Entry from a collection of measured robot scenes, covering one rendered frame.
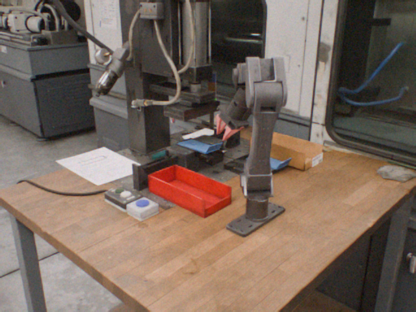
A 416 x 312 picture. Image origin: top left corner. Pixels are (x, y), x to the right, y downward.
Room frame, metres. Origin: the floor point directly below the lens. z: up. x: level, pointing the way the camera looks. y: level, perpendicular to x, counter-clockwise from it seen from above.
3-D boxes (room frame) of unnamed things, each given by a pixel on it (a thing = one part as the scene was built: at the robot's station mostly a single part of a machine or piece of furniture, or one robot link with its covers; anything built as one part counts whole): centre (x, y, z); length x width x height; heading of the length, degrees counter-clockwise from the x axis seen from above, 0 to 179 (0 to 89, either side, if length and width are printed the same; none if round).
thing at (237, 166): (1.41, -0.18, 0.91); 0.17 x 0.16 x 0.02; 137
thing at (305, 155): (1.52, -0.30, 0.93); 0.25 x 0.13 x 0.08; 47
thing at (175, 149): (1.44, 0.04, 0.98); 0.20 x 0.10 x 0.01; 137
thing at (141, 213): (1.09, 0.19, 0.90); 0.07 x 0.07 x 0.06; 47
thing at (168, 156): (1.31, 0.16, 0.95); 0.15 x 0.03 x 0.10; 137
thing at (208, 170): (1.51, 0.08, 0.88); 0.65 x 0.50 x 0.03; 137
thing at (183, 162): (1.44, 0.04, 0.94); 0.20 x 0.10 x 0.07; 137
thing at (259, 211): (1.05, -0.14, 0.94); 0.20 x 0.07 x 0.08; 137
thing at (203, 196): (1.18, 0.06, 0.93); 0.25 x 0.12 x 0.06; 47
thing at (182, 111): (1.48, 0.10, 1.22); 0.26 x 0.18 x 0.30; 47
